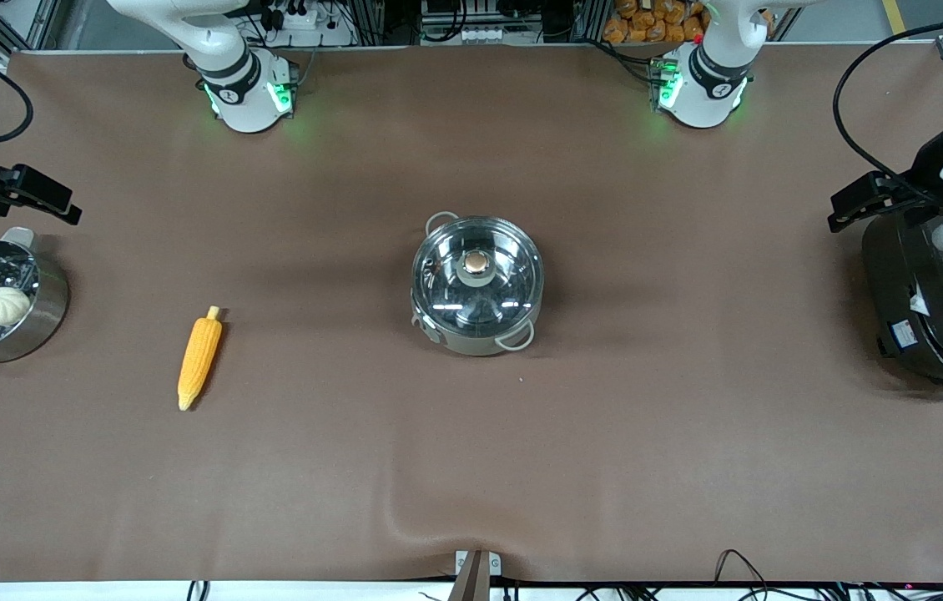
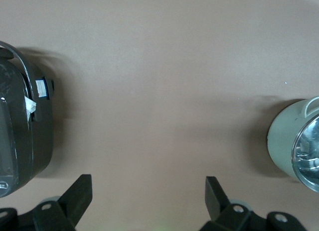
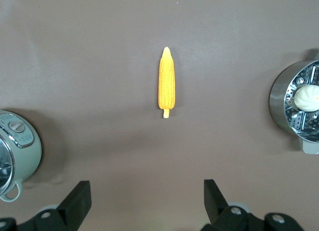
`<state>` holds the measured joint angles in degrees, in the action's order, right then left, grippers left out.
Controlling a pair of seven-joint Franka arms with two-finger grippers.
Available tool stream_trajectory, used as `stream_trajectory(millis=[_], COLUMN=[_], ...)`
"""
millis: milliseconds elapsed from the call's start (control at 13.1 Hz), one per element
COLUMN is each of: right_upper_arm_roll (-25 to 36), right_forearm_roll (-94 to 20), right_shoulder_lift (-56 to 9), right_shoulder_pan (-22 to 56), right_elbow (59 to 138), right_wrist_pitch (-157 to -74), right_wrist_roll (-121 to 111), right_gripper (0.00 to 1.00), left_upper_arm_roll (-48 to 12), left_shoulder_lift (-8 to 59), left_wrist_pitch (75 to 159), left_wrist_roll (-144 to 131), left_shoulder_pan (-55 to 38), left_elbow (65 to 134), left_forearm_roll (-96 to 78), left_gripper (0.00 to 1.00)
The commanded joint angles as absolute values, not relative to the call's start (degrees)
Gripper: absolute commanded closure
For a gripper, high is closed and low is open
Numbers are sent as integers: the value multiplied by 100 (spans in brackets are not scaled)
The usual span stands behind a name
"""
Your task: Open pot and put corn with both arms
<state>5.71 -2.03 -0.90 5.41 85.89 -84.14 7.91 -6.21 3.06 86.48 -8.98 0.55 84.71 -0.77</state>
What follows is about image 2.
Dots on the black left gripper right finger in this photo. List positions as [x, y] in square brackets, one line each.
[216, 198]

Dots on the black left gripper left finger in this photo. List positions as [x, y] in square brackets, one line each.
[74, 198]

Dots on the black rice cooker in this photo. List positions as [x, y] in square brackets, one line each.
[22, 131]

